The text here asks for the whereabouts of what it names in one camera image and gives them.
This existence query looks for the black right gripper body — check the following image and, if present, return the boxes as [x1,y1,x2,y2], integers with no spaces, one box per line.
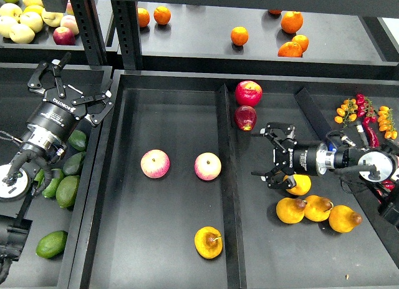
[273,144,321,176]

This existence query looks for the yellow pear with stem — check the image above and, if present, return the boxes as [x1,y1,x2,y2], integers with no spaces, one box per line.
[194,226,223,260]

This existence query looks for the orange cherry tomato bunch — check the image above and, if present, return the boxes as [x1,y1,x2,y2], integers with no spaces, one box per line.
[334,98,358,129]

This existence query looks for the pink apple right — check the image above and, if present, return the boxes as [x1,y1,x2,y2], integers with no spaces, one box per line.
[194,152,221,181]

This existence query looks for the red cherry tomato bunch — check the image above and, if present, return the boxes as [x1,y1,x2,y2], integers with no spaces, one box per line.
[355,94,377,124]

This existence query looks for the red apple on shelf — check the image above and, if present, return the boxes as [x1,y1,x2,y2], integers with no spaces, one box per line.
[53,26,75,46]

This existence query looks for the pink apple left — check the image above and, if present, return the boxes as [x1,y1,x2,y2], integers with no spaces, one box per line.
[140,149,170,179]

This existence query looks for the black shelf post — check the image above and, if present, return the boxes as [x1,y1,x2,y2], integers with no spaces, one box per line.
[111,0,143,71]

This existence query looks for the orange on shelf centre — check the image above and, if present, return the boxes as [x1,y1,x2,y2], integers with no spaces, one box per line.
[230,26,249,46]

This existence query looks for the front orange on shelf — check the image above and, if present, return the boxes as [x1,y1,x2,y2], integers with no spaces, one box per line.
[277,41,303,57]

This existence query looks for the green avocado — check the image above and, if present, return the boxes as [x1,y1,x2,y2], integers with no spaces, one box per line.
[36,230,68,259]

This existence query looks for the dark red apple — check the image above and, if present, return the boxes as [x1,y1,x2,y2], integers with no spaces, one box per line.
[234,105,257,132]

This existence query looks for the red chili pepper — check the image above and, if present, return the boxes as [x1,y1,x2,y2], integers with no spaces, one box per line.
[362,117,380,148]

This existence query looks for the yellow cherry tomato bunch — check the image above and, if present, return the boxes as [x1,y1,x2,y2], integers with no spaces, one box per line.
[377,105,398,140]

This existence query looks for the black centre tray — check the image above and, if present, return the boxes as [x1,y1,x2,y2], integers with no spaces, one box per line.
[67,71,398,288]

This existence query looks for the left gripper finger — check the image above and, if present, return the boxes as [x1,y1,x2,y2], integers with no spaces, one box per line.
[27,52,71,97]
[71,80,113,127]

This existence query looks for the black tray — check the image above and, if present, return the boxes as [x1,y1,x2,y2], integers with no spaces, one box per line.
[1,64,112,288]
[67,71,398,288]

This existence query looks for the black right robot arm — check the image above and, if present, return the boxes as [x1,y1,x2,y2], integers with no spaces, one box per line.
[252,122,398,227]

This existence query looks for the yellow pear upper pile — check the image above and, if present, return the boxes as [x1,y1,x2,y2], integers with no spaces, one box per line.
[286,174,312,196]

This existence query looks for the black tray divider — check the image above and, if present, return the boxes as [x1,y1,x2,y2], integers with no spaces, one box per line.
[216,85,247,288]

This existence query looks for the pink apple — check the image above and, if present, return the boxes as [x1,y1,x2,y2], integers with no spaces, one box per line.
[194,152,221,181]
[140,149,170,179]

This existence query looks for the large orange on shelf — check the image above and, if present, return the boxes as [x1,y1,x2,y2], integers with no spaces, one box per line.
[281,11,304,34]

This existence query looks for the black left tray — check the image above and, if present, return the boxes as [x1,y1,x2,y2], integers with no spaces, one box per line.
[1,64,112,288]

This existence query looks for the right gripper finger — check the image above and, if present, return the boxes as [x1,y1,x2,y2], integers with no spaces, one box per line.
[259,122,296,149]
[251,169,296,189]

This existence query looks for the orange on shelf left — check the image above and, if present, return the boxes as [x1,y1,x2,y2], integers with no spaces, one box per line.
[153,6,171,25]

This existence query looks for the bright red apple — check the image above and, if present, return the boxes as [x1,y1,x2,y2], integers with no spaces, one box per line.
[234,81,263,107]

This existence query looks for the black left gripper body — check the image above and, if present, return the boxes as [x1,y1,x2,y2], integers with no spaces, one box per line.
[27,88,86,142]

